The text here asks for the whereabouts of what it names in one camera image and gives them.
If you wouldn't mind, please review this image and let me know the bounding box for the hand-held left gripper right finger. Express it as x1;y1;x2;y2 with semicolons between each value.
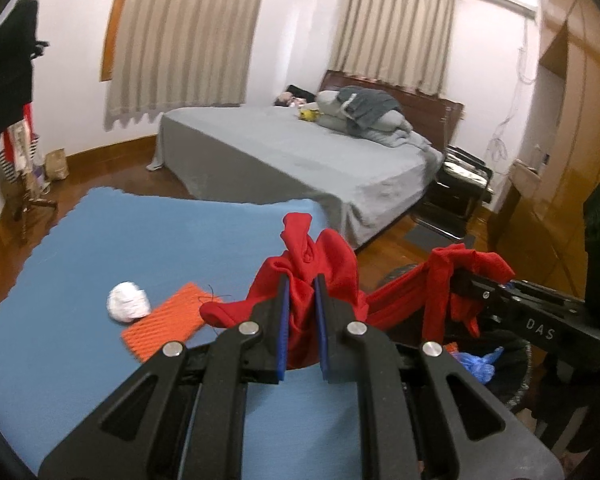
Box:
314;274;565;480

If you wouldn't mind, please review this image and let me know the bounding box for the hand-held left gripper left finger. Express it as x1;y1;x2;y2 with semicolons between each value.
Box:
37;275;291;480

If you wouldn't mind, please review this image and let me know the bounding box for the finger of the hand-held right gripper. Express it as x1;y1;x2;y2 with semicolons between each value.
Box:
452;267;515;312

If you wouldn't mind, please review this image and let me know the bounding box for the black-lined trash bin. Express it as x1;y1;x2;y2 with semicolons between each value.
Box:
375;262;536;413

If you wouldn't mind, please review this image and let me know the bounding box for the red cloth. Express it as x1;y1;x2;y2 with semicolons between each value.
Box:
199;212;516;371

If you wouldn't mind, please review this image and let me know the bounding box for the blue plastic bag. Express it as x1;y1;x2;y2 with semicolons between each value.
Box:
450;346;505;386

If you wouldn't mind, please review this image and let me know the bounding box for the grey floor mat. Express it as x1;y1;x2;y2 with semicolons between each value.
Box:
405;225;476;251

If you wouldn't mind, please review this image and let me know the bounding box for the black folding chair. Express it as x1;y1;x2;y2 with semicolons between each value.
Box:
412;145;493;241

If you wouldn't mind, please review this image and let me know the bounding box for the wooden bedside cabinet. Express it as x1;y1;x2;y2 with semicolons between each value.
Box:
490;160;543;241

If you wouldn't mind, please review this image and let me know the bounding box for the orange foam mesh sheet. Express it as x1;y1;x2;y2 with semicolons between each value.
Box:
121;282;221;363

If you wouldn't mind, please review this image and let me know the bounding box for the white crumpled paper ball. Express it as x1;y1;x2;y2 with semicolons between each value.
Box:
106;281;152;323

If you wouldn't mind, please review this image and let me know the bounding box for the bed with grey sheet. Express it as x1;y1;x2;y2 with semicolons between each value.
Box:
147;105;446;251

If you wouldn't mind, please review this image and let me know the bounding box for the wooden wardrobe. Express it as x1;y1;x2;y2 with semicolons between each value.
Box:
495;0;600;311

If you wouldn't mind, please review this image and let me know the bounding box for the light grey folded quilt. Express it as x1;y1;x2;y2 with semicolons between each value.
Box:
360;110;431;148

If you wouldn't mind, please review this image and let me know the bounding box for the pile of grey pillows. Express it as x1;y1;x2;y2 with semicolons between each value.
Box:
320;70;465;153

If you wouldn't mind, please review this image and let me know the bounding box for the blue scalloped mat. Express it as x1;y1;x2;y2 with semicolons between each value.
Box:
0;187;376;480

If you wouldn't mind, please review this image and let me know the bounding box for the dark grey blanket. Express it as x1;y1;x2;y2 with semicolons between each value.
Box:
337;86;403;128

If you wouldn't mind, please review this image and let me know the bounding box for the grey pillow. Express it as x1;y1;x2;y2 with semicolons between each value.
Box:
315;90;353;131

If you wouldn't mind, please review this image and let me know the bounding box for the black pillow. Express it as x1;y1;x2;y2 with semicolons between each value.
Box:
285;85;318;103

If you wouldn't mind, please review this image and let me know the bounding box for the narrow beige striped curtain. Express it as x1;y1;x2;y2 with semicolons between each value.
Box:
327;0;456;96

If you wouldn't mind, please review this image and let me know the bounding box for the brown paper bag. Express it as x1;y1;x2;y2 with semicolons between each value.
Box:
45;149;70;181

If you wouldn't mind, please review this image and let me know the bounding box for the wooden coat rack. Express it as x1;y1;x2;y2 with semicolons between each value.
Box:
0;0;58;246

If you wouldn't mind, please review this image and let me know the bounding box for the wide beige striped curtain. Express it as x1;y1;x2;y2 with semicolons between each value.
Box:
104;0;273;131

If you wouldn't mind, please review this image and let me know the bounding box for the checkered bag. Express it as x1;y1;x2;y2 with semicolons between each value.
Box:
0;135;43;191

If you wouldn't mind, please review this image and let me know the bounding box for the white patterned garment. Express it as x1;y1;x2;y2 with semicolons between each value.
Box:
7;122;31;171

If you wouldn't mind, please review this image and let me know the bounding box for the red garment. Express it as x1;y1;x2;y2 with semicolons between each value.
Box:
0;105;33;166

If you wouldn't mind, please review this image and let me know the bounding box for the white wall cable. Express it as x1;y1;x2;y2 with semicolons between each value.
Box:
485;47;536;161

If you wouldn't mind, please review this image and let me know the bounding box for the wooden window frame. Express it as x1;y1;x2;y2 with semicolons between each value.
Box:
100;0;138;82

